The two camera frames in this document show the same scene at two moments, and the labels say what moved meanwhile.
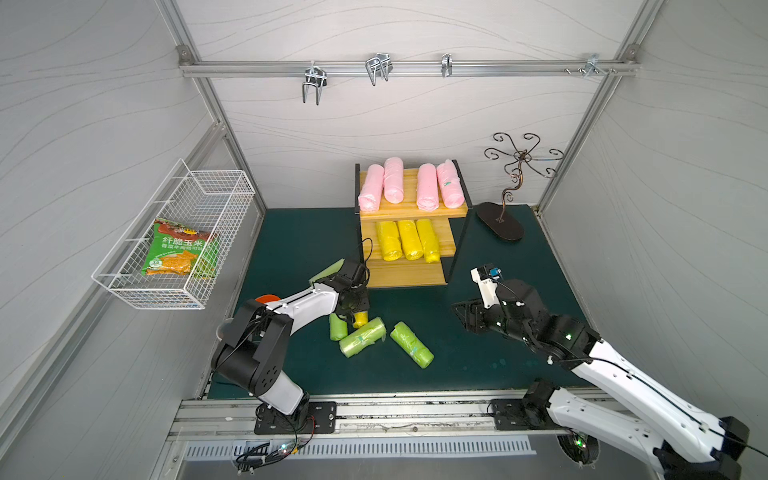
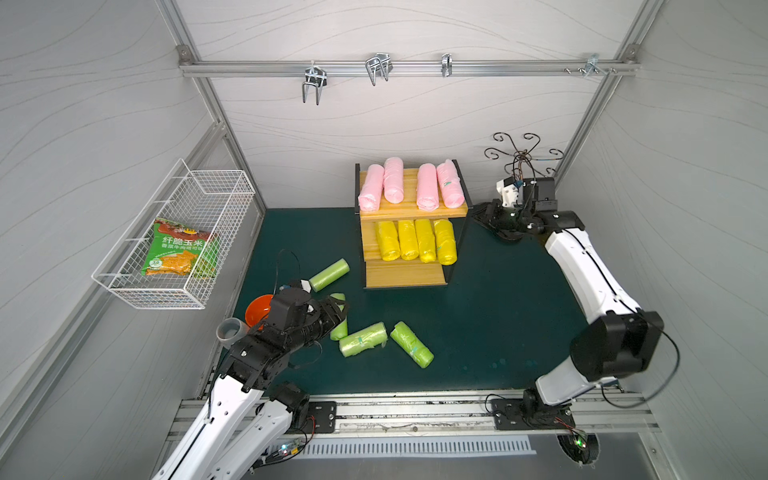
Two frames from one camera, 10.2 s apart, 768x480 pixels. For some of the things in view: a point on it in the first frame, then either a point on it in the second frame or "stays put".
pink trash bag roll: [393, 180] stays put
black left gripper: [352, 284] to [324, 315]
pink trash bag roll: [370, 195] stays put
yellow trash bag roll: [390, 240] stays put
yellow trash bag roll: [411, 240] stays put
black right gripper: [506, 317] to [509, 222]
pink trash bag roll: [427, 194] stays put
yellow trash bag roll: [428, 240] stays put
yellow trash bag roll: [361, 318] to [446, 242]
